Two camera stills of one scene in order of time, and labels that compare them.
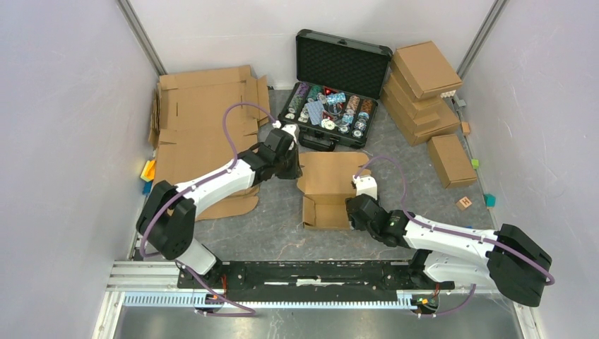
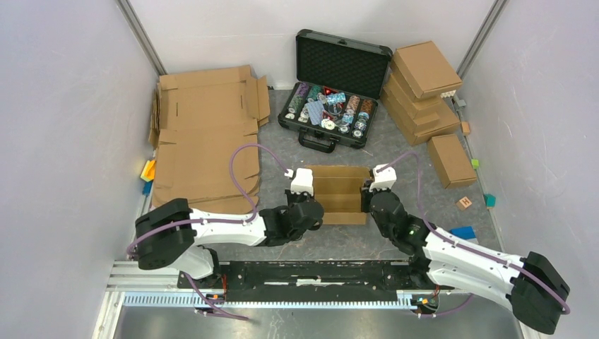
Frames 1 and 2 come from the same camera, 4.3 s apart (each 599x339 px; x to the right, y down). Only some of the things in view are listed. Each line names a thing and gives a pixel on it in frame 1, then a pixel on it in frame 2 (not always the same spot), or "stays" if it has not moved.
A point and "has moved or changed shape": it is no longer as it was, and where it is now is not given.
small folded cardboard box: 453,164 stays
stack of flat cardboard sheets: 203,121 stays
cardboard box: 325,180 has moved or changed shape
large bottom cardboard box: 416,135 stays
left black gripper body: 287,166 → 294,198
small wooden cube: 465,128 stays
